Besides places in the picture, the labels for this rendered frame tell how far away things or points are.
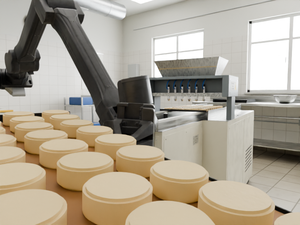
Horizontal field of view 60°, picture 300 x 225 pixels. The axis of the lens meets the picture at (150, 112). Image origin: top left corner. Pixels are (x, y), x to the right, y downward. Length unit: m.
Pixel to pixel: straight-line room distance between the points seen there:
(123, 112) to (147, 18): 6.26
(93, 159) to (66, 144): 0.06
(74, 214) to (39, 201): 0.03
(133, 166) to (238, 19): 5.20
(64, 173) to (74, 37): 0.49
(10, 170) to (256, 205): 0.18
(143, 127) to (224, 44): 5.04
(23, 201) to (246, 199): 0.14
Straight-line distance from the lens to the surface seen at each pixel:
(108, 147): 0.30
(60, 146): 0.29
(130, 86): 0.50
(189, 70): 2.16
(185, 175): 0.22
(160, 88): 2.29
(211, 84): 2.12
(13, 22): 5.66
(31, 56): 1.05
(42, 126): 0.39
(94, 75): 0.62
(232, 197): 0.19
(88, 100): 5.41
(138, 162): 0.25
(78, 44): 0.67
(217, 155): 2.07
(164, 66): 2.23
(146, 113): 0.42
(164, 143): 1.46
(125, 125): 0.42
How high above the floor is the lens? 1.05
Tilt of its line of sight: 4 degrees down
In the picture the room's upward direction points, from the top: straight up
